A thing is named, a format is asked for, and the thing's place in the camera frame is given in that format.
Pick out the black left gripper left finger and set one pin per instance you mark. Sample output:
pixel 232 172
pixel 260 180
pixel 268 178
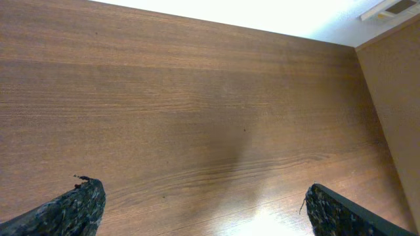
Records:
pixel 77 212

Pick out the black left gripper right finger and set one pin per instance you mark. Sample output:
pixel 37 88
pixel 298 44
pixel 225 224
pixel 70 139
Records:
pixel 332 214

